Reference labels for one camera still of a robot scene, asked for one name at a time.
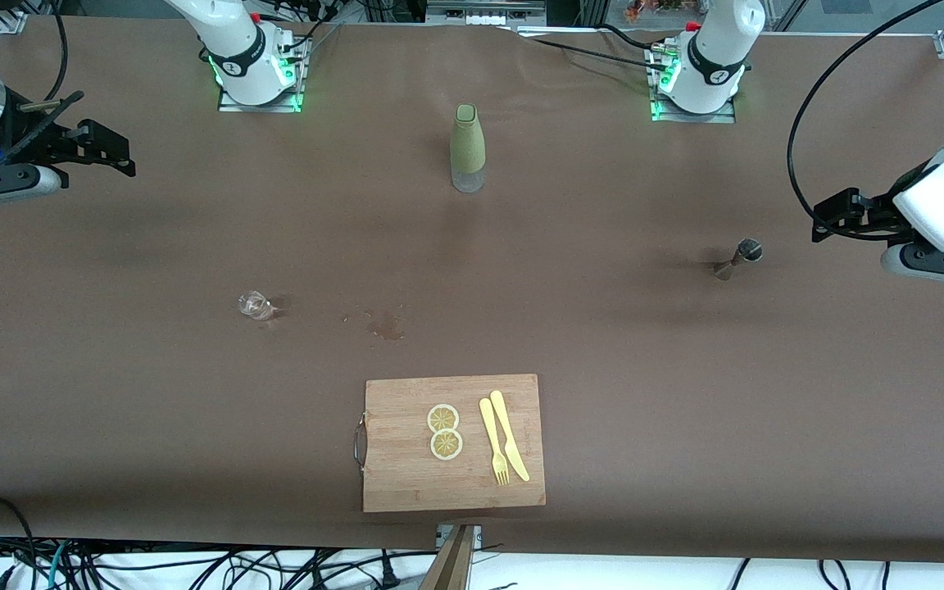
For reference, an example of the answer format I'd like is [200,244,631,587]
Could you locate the steel hourglass jigger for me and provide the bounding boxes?
[714,238,764,281]

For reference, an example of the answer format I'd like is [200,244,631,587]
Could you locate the small clear glass cup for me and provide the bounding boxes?
[237,290,275,320]

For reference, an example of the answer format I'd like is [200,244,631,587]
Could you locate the brown table cover sheet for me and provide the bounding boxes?
[0,16,944,566]

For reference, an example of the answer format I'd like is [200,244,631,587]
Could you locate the colourful packaged items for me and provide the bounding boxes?
[624,0,690,23]

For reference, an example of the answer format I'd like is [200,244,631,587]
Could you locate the green sleeved glass bottle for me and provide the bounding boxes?
[449,103,487,194]

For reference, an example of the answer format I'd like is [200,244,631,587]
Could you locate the yellow plastic knife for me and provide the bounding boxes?
[489,390,531,483]

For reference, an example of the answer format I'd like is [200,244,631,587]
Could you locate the grey equipment box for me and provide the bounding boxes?
[425,0,548,27]

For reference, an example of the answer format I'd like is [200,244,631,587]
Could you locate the yellow plastic fork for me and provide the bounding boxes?
[479,397,511,486]

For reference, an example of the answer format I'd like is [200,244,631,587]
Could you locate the wooden cutting board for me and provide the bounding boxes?
[353,374,547,514]

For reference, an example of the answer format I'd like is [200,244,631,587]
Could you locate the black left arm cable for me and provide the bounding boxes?
[787,0,944,243]

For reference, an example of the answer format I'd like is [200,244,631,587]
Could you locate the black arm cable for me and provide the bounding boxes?
[787,0,944,243]
[0,0,86,181]

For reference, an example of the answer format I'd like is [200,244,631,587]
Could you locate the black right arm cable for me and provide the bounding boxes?
[0,0,86,181]

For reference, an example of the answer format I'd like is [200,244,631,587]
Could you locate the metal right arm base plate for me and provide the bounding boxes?
[216,34,311,114]

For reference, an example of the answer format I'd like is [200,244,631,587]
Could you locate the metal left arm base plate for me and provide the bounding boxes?
[647,45,738,125]

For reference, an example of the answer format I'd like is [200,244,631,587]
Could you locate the black base cable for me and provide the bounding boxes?
[517,25,674,70]

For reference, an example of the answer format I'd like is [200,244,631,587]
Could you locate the teal cable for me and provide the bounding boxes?
[46,541,71,590]

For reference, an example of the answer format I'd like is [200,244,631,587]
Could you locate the metal bracket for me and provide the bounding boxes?
[436,524,483,548]

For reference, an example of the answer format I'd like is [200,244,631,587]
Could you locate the brown slanted post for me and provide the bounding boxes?
[421,524,477,590]

